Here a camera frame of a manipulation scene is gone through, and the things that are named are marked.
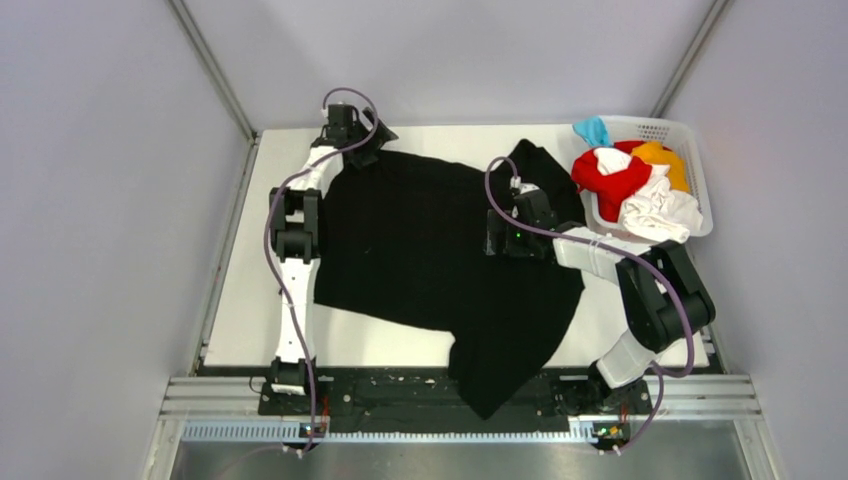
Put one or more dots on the aluminium frame rail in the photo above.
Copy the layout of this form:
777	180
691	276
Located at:
709	426

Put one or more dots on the red t shirt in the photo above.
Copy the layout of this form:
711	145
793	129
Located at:
613	188

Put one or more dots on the black t shirt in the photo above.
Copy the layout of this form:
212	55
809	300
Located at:
403	240

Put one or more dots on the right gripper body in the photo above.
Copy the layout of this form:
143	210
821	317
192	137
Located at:
520	244

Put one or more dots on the yellow t shirt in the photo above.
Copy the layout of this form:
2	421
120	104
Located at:
655	153

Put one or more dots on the white t shirt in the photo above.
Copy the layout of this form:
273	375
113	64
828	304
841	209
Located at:
655	212

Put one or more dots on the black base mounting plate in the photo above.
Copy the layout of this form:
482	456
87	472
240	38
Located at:
426	401

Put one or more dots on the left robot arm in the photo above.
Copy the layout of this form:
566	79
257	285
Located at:
293	249

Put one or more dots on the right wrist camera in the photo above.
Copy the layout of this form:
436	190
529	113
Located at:
518	186

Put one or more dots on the corner metal post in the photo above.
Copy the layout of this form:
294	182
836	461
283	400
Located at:
708	25
211	67

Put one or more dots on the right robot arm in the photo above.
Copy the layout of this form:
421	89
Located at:
663	296

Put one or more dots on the left corner metal post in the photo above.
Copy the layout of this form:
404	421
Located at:
211	67

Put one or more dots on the white plastic laundry basket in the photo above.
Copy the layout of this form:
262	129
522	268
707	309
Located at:
676	137

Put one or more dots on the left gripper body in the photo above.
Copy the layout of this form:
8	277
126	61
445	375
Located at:
357	132

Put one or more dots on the right corner metal post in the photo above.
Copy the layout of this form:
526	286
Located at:
708	25

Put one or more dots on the light blue t shirt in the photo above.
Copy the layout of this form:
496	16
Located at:
593	132

